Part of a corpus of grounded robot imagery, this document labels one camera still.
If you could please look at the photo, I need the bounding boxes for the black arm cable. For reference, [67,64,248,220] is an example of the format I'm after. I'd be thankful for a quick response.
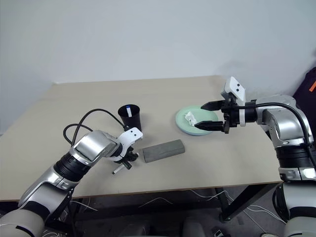
[63,108,130,148]
[236,99,316,149]

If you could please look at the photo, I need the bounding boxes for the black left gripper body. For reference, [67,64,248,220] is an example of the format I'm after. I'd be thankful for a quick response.
[120,144,139,163]

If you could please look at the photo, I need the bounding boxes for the white tissue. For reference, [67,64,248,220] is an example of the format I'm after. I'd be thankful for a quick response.
[183,111,198,127]

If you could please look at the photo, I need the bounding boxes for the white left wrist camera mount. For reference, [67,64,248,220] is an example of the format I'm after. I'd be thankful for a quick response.
[108,127,144,163]

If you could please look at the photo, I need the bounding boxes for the black capped white marker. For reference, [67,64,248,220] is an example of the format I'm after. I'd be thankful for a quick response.
[113,164,127,175]

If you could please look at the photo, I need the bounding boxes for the black right shoulder cable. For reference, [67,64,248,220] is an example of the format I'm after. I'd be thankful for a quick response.
[272,184,288,223]

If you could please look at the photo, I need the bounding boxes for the black metal table frame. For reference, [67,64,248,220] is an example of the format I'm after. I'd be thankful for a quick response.
[0,182,284,222]

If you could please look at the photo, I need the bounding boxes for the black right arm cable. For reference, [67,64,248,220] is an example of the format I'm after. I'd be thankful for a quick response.
[236,99,316,149]

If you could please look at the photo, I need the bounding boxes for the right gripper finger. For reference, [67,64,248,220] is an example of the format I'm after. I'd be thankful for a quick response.
[200,99,224,111]
[194,120,224,132]

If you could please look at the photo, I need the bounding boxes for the light blue plate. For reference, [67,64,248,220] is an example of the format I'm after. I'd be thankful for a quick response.
[176,120,215,137]

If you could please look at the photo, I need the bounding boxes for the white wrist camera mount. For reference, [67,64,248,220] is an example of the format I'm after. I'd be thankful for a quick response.
[108,127,144,163]
[220,76,247,128]

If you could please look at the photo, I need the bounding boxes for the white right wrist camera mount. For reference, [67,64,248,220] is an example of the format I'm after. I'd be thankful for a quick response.
[220,76,247,128]

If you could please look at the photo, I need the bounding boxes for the grey glasses case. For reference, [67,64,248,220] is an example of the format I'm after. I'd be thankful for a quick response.
[141,139,186,164]

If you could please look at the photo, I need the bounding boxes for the black bag with orange mark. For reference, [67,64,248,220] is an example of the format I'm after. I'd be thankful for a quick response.
[292,66,316,105]

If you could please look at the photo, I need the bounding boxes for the light green plate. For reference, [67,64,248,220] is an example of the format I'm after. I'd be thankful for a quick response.
[175,104,219,135]

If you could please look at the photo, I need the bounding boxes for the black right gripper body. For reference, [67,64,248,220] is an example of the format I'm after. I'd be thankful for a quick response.
[220,94,239,135]

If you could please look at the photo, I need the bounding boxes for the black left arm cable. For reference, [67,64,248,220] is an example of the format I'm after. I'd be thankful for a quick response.
[63,108,130,148]

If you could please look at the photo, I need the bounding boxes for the white floor cable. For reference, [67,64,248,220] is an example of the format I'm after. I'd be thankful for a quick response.
[189,189,232,202]
[137,196,175,206]
[73,199,99,212]

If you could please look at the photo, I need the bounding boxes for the black plastic cup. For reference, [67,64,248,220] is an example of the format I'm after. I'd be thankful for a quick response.
[117,104,143,132]

